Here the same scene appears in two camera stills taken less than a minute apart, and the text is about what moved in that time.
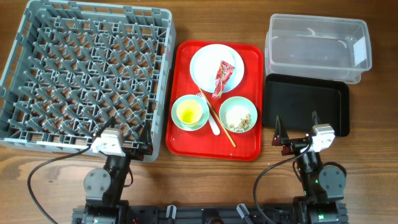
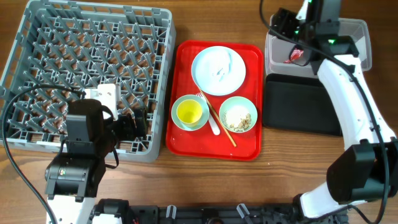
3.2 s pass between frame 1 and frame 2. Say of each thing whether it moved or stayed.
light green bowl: stayed
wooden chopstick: stayed
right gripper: moved
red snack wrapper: moved
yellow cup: stayed
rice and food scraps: stayed
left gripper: moved
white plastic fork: stayed
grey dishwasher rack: stayed
